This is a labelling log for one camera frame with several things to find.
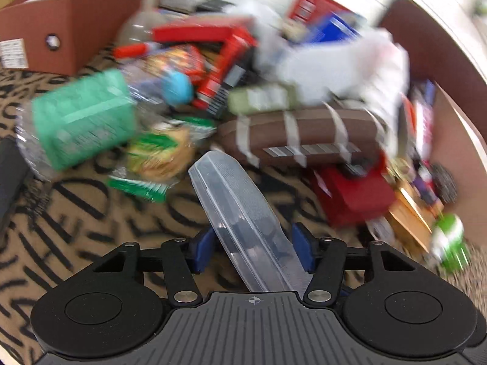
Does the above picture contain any red white box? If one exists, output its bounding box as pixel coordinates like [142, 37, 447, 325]
[287, 0, 335, 23]

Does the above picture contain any white tape roll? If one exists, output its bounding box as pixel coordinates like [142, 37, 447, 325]
[367, 218, 394, 244]

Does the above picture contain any red white packet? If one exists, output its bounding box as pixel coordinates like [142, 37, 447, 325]
[403, 80, 438, 160]

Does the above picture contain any clear plastic glasses case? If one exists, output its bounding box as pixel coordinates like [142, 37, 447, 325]
[188, 150, 313, 293]

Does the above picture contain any colourful snack packet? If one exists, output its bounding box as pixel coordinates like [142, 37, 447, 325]
[146, 43, 208, 84]

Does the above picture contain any black round object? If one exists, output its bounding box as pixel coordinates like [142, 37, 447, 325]
[428, 163, 459, 204]

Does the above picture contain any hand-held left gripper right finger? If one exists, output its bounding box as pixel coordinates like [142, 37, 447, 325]
[291, 222, 416, 308]

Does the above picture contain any green and white packet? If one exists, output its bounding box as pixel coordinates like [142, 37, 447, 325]
[430, 213, 472, 274]

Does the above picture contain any long red box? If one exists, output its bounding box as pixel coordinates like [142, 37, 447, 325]
[152, 17, 255, 44]

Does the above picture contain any blue box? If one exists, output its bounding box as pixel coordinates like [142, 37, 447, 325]
[310, 11, 368, 44]

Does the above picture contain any blue round object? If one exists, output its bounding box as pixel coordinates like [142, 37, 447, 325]
[162, 71, 194, 107]

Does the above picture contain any dark grey object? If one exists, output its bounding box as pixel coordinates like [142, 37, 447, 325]
[0, 137, 35, 232]

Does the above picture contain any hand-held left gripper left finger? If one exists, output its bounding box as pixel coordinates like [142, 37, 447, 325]
[93, 226, 217, 308]

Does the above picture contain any red marker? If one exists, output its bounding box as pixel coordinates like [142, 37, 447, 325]
[113, 43, 162, 58]

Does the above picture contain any red box with barcode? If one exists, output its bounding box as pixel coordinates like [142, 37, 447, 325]
[192, 28, 259, 116]

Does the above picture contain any brown wooden headboard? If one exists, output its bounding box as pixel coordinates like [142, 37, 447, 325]
[377, 0, 487, 240]

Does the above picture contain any brown striped pencil case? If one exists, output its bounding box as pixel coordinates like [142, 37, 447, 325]
[218, 101, 389, 168]

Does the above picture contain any brown shoe box white inside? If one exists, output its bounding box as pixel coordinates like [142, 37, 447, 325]
[0, 0, 166, 76]

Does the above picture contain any white cloth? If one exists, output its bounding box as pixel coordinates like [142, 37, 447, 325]
[253, 0, 412, 156]

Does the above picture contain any teal green box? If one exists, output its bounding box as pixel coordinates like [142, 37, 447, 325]
[32, 69, 138, 172]

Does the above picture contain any green cookie packet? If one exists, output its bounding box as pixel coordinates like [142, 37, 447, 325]
[107, 116, 217, 203]

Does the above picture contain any dark red box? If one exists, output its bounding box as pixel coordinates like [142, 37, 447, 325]
[310, 160, 396, 229]

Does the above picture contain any grey bottle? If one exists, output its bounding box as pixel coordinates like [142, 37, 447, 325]
[116, 0, 168, 46]

